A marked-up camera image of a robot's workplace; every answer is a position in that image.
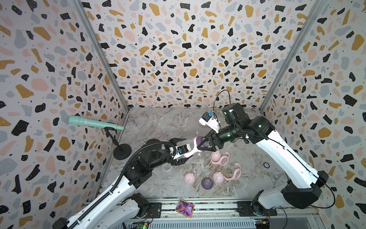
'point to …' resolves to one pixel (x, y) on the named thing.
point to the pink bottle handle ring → (187, 155)
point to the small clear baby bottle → (167, 171)
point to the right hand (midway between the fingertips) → (203, 144)
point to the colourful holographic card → (185, 208)
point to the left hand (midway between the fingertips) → (190, 144)
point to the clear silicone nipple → (207, 171)
